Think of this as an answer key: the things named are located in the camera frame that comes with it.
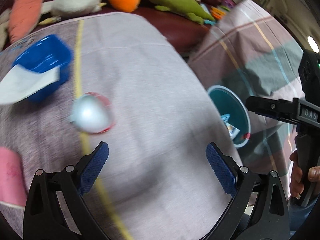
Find green dinosaur plush toy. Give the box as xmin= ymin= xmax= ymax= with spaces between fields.
xmin=148 ymin=0 xmax=214 ymax=25

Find blue plastic tray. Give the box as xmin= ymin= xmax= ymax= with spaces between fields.
xmin=12 ymin=34 xmax=73 ymax=103

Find pink carrot plush toy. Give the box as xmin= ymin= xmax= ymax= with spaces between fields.
xmin=8 ymin=0 xmax=43 ymax=43

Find white duck plush toy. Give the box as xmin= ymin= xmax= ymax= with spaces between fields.
xmin=41 ymin=0 xmax=104 ymax=18

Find pink paper cup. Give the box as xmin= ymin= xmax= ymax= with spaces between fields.
xmin=1 ymin=147 xmax=27 ymax=209

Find white paper napkin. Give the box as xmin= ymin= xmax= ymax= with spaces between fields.
xmin=1 ymin=64 xmax=60 ymax=105

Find person's right hand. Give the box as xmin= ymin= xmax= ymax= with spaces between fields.
xmin=290 ymin=150 xmax=320 ymax=199

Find colourful toy books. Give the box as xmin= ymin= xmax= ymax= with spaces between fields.
xmin=200 ymin=0 xmax=236 ymax=25

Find plaid blanket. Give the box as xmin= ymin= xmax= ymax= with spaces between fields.
xmin=188 ymin=0 xmax=304 ymax=197

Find silver red drink can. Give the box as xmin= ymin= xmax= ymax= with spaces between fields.
xmin=69 ymin=92 xmax=115 ymax=134

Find dark red leather sofa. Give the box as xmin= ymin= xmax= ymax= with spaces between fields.
xmin=1 ymin=0 xmax=223 ymax=55

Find light blue trash bin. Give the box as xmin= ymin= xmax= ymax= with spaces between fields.
xmin=207 ymin=85 xmax=251 ymax=149

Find blue snack wrapper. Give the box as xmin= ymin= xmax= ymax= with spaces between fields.
xmin=221 ymin=114 xmax=240 ymax=140

